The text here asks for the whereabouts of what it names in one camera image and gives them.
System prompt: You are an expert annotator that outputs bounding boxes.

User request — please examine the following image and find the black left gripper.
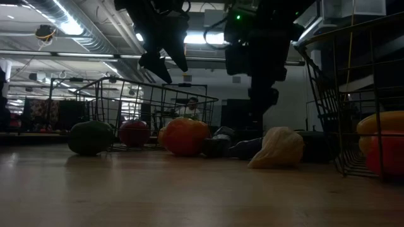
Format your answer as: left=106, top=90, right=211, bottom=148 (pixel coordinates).
left=113, top=0, right=190, bottom=84

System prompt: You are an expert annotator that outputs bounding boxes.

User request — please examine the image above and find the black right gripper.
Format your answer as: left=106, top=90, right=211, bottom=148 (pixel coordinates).
left=224, top=18, right=293, bottom=131

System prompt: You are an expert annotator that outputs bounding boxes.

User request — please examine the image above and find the orange bell pepper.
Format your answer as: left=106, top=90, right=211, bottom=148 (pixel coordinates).
left=162, top=117, right=211, bottom=158

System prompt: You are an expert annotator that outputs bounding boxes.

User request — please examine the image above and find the red tomato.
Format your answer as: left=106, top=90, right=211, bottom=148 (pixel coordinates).
left=118, top=119, right=151, bottom=148

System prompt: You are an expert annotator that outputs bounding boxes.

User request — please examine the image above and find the green avocado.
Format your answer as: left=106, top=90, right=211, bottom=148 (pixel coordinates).
left=68, top=120, right=114, bottom=157

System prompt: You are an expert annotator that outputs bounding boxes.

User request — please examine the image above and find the yellow bell pepper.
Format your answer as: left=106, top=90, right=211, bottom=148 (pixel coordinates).
left=356, top=110, right=404, bottom=155

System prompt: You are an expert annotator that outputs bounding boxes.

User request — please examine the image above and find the red bell pepper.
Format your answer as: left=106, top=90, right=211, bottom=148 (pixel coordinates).
left=365, top=129, right=404, bottom=177

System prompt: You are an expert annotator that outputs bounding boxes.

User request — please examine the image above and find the black cabinet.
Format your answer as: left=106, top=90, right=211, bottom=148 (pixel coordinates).
left=220, top=99, right=253, bottom=130

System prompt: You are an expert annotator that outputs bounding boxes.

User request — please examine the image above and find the person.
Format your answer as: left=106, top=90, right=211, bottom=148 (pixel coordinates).
left=176, top=96, right=203, bottom=119

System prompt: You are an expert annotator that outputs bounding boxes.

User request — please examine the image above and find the dark eggplant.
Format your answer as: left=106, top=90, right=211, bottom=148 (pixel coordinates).
left=298, top=131, right=340, bottom=164

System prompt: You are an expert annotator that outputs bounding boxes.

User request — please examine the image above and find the grey ceiling box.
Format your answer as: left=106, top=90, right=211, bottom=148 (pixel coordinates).
left=203, top=8, right=225, bottom=28

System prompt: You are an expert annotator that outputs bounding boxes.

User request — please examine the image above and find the silver horizontal pipe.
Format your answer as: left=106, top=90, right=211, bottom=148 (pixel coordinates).
left=0, top=50, right=306, bottom=66

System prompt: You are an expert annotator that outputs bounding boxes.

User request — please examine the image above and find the black ceiling device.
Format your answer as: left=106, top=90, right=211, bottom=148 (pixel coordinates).
left=34, top=24, right=57, bottom=45

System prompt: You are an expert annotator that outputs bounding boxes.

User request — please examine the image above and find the floral cloth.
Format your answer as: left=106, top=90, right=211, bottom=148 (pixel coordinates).
left=24, top=98, right=61, bottom=132

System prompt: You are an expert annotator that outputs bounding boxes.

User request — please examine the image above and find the black rack frame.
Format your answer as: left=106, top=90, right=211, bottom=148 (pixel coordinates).
left=162, top=83, right=208, bottom=124

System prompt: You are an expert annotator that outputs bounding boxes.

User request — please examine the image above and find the wire basket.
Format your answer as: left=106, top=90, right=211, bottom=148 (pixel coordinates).
left=73, top=77, right=219, bottom=152
left=293, top=12, right=404, bottom=183

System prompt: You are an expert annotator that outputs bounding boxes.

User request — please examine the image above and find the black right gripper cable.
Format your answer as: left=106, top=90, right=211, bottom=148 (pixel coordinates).
left=203, top=17, right=229, bottom=50

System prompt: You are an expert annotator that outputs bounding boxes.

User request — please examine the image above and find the silver spiral air duct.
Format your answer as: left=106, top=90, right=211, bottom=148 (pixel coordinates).
left=18, top=0, right=143, bottom=54

